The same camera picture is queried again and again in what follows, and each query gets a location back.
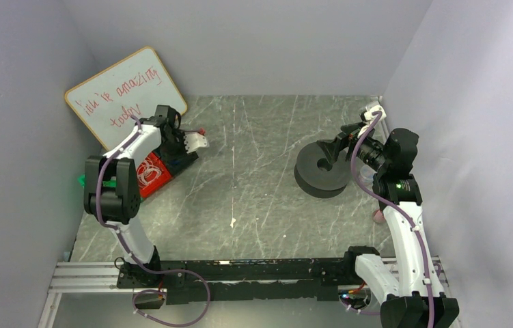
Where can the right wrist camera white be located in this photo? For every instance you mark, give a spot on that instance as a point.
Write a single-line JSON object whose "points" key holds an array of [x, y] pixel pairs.
{"points": [[373, 114]]}

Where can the black bin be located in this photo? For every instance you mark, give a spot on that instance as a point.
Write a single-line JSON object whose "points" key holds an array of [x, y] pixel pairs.
{"points": [[176, 162]]}

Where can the clear plastic cup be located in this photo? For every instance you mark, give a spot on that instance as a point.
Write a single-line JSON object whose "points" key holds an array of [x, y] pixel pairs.
{"points": [[366, 175]]}

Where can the pink marker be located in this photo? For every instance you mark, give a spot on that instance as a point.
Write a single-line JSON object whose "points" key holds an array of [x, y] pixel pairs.
{"points": [[378, 216]]}

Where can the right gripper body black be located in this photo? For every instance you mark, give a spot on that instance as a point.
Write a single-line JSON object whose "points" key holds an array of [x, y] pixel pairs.
{"points": [[344, 139]]}

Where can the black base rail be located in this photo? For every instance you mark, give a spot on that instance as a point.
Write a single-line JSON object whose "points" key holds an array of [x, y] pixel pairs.
{"points": [[185, 281]]}

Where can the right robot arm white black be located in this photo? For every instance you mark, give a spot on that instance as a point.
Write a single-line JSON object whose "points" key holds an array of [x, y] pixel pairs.
{"points": [[414, 297]]}

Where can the black spool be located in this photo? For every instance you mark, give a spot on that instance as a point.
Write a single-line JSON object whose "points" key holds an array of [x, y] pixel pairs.
{"points": [[316, 176]]}

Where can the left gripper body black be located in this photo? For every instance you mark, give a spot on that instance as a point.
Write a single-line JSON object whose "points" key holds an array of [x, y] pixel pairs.
{"points": [[177, 147]]}

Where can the red bin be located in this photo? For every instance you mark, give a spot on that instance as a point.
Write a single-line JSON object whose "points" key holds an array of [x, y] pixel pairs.
{"points": [[151, 175]]}

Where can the green bin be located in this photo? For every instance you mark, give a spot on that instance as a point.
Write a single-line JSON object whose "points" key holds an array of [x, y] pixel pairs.
{"points": [[105, 183]]}

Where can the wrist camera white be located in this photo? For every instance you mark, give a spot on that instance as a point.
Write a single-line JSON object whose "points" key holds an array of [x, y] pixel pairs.
{"points": [[373, 114], [195, 140]]}

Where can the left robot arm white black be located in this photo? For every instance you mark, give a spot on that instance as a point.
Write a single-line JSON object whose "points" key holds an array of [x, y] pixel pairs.
{"points": [[112, 193]]}

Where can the whiteboard with red writing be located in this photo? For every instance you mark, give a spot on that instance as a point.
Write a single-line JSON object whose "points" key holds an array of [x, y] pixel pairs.
{"points": [[133, 86]]}

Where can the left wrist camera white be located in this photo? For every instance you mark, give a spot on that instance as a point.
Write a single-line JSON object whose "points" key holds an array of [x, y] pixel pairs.
{"points": [[195, 140]]}

